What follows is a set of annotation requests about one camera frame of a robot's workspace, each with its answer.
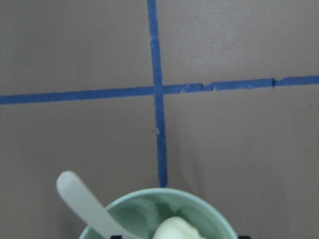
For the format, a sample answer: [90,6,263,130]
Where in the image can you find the mint green bowl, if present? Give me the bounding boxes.
[79,188,239,239]

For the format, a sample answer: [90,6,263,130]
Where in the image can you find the white ceramic spoon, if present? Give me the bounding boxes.
[56,171,138,239]

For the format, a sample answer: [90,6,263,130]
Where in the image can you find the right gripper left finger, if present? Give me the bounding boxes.
[110,235,122,239]

